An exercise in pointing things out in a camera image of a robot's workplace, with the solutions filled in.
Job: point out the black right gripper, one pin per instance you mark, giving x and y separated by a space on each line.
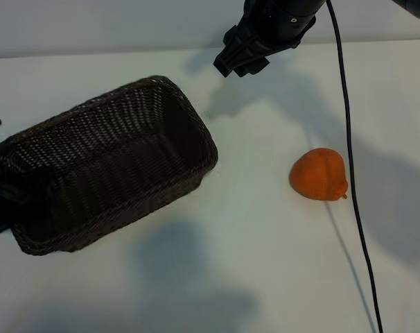
282 21

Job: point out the orange fruit with stem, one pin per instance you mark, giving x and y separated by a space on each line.
317 175

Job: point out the dark brown wicker basket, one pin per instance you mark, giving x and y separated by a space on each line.
120 163

